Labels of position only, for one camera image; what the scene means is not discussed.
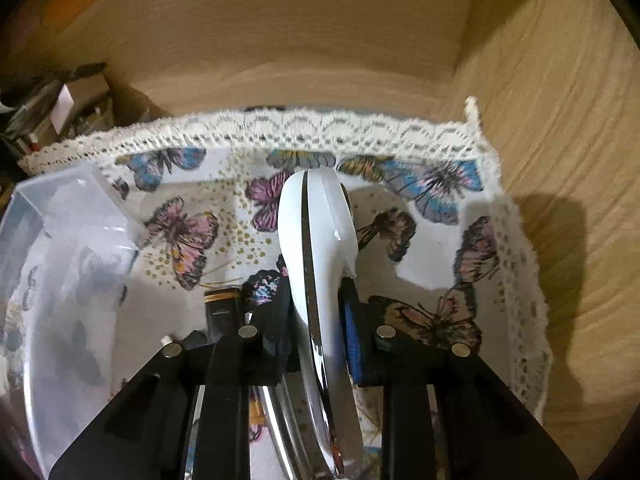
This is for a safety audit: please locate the small white cardboard box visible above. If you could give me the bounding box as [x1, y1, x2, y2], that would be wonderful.
[50, 74, 110, 136]

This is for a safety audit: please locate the black gold tube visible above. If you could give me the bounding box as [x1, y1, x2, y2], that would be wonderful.
[204, 287, 242, 344]

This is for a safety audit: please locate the butterfly print lace cloth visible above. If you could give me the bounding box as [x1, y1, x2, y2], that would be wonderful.
[0, 95, 554, 480]

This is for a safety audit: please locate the wooden shelf unit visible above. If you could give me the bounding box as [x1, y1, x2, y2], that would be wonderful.
[1, 0, 639, 478]

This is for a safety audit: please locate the stack of books and papers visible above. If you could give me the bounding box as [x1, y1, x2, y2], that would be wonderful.
[1, 63, 115, 160]

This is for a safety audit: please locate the clear plastic box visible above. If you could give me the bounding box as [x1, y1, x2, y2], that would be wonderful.
[1, 165, 144, 479]

